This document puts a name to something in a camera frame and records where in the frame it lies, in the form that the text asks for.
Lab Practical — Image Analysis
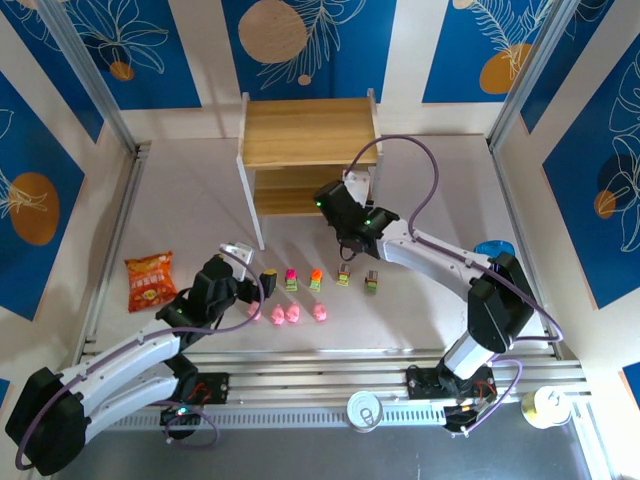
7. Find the aluminium side rail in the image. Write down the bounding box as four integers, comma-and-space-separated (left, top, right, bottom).
489, 139, 569, 351
72, 142, 151, 366

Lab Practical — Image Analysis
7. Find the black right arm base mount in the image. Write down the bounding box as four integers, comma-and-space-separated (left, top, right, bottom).
405, 364, 499, 439

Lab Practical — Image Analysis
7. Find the yellow white tape roll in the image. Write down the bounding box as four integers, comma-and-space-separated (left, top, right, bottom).
519, 385, 572, 430

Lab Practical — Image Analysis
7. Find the orange snack bag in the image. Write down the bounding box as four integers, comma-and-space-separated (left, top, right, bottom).
123, 250, 179, 314

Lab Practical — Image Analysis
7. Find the silver tin can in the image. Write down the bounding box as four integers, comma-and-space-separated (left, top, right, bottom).
346, 389, 385, 431

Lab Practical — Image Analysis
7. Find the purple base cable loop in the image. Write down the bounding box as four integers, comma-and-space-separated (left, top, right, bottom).
164, 409, 221, 450

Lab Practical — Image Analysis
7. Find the aluminium upright post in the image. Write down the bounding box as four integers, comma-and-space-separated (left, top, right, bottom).
487, 0, 576, 151
37, 0, 146, 156

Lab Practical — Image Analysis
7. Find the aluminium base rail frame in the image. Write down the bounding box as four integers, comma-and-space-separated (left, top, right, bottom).
52, 348, 594, 434

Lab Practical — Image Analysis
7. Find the grey slotted cable duct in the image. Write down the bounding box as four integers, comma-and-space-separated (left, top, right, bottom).
109, 407, 451, 432

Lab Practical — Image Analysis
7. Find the wooden two-tier shelf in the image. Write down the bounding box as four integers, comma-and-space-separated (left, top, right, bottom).
234, 88, 384, 251

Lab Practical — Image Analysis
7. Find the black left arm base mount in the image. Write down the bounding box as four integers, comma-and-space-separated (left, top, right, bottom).
159, 372, 231, 441

